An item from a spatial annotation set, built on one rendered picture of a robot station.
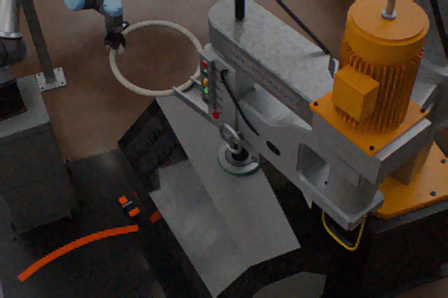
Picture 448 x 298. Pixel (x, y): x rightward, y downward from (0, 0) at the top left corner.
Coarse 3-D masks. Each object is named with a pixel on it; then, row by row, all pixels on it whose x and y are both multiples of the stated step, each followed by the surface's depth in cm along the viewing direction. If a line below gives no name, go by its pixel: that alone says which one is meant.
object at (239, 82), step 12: (204, 48) 258; (216, 60) 255; (228, 60) 252; (216, 72) 261; (228, 72) 252; (240, 72) 251; (216, 84) 266; (228, 84) 258; (240, 84) 256; (252, 84) 261; (216, 96) 272; (228, 96) 263; (240, 96) 261; (216, 108) 278; (228, 108) 269; (216, 120) 285; (228, 120) 275; (228, 132) 281
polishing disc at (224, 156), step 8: (224, 144) 314; (224, 152) 311; (224, 160) 308; (232, 160) 308; (248, 160) 308; (224, 168) 306; (232, 168) 305; (240, 168) 305; (248, 168) 305; (256, 168) 306
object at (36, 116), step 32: (32, 96) 346; (0, 128) 331; (32, 128) 332; (0, 160) 339; (32, 160) 349; (64, 160) 425; (0, 192) 356; (32, 192) 367; (64, 192) 379; (32, 224) 388
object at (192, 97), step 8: (192, 80) 323; (192, 88) 323; (200, 88) 320; (176, 96) 321; (184, 96) 313; (192, 96) 319; (200, 96) 318; (192, 104) 310; (200, 104) 313; (200, 112) 307; (208, 120) 304; (248, 144) 283; (256, 160) 278; (264, 160) 278
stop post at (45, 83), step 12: (24, 0) 415; (24, 12) 421; (36, 24) 431; (36, 36) 439; (36, 48) 446; (48, 60) 457; (48, 72) 465; (60, 72) 480; (48, 84) 472; (60, 84) 471
